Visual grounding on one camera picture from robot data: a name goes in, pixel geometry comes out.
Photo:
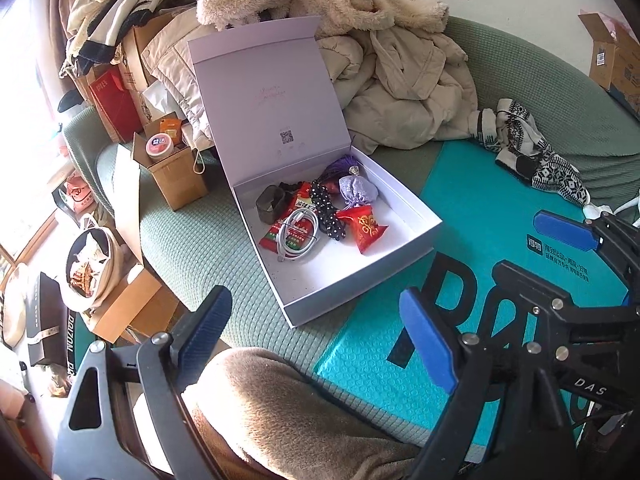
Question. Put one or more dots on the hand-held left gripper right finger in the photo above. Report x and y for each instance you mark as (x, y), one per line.
(430, 345)

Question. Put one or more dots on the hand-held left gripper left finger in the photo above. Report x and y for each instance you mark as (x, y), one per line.
(205, 325)

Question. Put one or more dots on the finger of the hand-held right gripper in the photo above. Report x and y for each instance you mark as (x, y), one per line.
(565, 230)
(530, 290)

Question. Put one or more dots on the small black case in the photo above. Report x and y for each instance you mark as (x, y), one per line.
(267, 207)

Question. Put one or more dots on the red gold candy packet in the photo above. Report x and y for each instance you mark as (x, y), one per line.
(365, 225)

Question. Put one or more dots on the long red snack packet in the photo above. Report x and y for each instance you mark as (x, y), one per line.
(301, 201)

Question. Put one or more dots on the plain black scrunchie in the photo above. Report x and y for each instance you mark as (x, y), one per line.
(289, 187)

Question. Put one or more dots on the black polka dot scrunchie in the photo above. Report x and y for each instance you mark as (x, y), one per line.
(327, 215)

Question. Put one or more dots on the purple floral sachet pouch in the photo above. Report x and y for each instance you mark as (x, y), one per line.
(356, 187)

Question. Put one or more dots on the purple tassel hair ornament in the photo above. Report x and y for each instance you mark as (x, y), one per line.
(337, 167)

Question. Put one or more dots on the white gift box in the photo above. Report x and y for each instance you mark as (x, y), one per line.
(280, 85)

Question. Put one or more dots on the white tissue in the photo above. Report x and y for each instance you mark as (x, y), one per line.
(597, 209)

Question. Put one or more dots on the black white knit sweater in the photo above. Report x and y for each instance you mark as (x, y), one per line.
(555, 175)

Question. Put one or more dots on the brown cardboard box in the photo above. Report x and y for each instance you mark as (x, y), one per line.
(135, 305)

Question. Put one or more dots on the green quilted sofa cover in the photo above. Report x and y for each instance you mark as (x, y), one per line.
(200, 240)

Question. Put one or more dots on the teal foam mat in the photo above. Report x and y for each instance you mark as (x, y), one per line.
(475, 200)

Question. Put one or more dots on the brown fleece pants leg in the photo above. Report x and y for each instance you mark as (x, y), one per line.
(280, 410)

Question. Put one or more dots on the small kraft paper bag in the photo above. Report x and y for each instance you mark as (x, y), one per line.
(175, 185)

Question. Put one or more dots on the black bag with white print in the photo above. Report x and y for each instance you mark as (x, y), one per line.
(42, 310)

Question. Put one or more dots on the printed cardboard box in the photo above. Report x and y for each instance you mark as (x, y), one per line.
(620, 60)

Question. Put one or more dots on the red white paper bag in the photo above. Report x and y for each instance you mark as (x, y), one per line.
(80, 192)

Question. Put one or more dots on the jar with pink lid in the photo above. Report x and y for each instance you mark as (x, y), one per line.
(160, 147)

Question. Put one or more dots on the small orange box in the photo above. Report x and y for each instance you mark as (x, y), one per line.
(170, 127)

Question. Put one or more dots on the beige padded coat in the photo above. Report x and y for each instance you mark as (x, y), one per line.
(400, 90)

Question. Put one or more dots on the white wrapping paper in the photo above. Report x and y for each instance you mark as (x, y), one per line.
(155, 97)

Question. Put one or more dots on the tall cardboard box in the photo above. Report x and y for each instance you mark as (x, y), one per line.
(145, 45)

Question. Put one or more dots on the pile of striped clothes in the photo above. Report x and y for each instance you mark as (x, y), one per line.
(115, 10)

